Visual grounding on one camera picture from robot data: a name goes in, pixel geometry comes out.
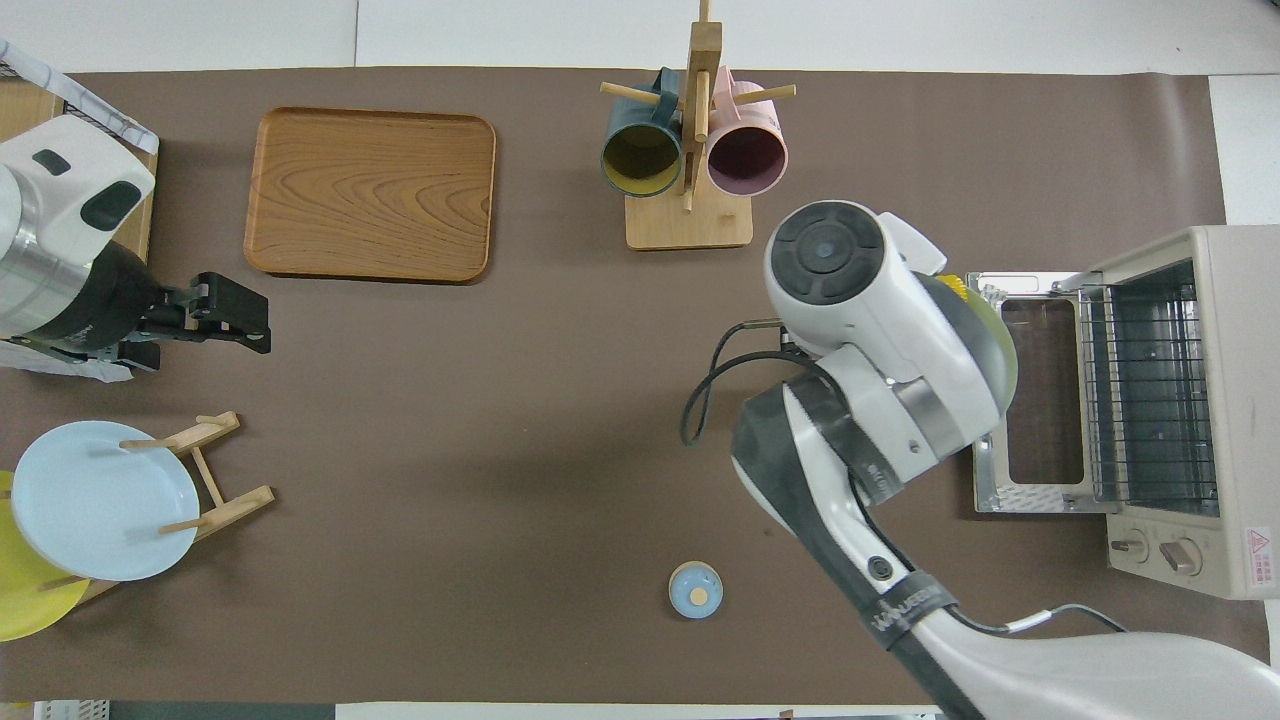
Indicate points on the yellow corn cob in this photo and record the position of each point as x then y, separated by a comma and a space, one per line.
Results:
955, 290

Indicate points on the dark blue mug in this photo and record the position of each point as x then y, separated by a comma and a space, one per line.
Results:
640, 160

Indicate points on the yellow plate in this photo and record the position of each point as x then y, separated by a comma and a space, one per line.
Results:
30, 610

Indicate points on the light blue plate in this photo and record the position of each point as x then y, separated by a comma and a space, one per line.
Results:
100, 500

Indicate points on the white checked cloth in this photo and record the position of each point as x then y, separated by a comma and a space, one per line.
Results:
110, 120

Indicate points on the wooden mug tree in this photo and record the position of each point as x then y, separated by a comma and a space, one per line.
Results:
690, 230

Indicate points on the blue call bell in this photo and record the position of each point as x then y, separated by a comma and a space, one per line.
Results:
695, 590

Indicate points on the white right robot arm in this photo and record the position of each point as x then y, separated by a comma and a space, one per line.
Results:
880, 300

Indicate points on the wooden tray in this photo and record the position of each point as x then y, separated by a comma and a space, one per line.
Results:
370, 195

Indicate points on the glass oven door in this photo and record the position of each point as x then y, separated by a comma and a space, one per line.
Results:
1040, 497

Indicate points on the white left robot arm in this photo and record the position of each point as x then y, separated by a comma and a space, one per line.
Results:
60, 200

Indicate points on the metal oven rack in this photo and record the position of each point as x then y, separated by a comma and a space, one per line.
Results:
1150, 400

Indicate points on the mint green plate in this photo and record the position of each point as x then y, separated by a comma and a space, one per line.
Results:
1000, 350

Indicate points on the white toaster oven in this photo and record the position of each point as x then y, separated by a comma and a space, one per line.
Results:
1245, 400

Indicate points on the wooden plate rack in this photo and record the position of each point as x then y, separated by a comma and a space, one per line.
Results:
235, 505

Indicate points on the pink mug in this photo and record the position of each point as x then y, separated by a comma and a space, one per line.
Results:
745, 160

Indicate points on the brown table mat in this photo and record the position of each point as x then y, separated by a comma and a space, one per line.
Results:
500, 400

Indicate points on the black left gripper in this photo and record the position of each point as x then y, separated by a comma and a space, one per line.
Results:
115, 305

